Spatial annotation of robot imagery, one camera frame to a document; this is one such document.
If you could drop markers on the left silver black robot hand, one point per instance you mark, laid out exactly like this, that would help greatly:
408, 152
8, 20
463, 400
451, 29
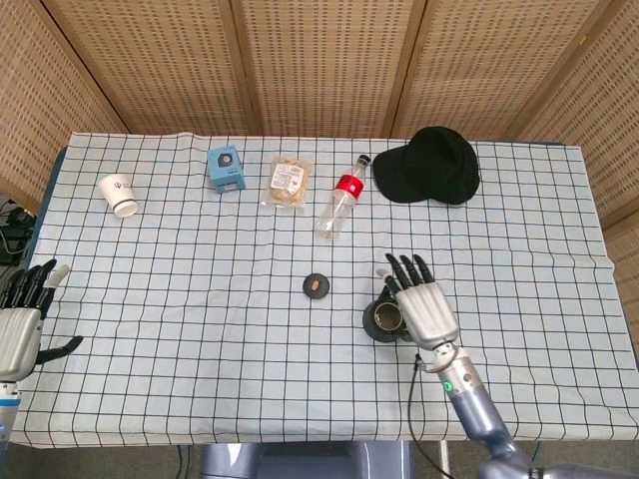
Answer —
17, 334

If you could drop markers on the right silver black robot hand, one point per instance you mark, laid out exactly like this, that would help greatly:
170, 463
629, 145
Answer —
427, 312

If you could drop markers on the black cast iron teapot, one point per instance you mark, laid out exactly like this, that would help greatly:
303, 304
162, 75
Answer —
372, 324

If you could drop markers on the black round lid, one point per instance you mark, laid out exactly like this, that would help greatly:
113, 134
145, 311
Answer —
309, 292

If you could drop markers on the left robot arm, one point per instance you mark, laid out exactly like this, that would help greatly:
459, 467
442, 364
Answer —
6, 414

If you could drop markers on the empty red-label plastic bottle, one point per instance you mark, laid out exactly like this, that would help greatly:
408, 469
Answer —
337, 209

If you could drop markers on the black baseball cap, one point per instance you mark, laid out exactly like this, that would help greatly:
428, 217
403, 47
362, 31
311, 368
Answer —
434, 167

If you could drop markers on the white paper cup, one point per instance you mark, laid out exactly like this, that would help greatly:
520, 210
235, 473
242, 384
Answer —
116, 192

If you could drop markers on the clear packet of snacks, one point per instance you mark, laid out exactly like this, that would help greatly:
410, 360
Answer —
288, 182

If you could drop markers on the grey-blue robot torso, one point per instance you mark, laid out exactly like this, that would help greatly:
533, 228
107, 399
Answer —
299, 461

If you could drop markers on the light blue checkered tablecloth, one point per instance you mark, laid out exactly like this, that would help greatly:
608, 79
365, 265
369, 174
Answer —
224, 349

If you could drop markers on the small blue cardboard box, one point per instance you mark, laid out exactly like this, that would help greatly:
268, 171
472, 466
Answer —
227, 172

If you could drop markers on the woven wooden folding screen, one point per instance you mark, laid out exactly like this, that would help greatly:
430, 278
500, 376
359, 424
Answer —
324, 65

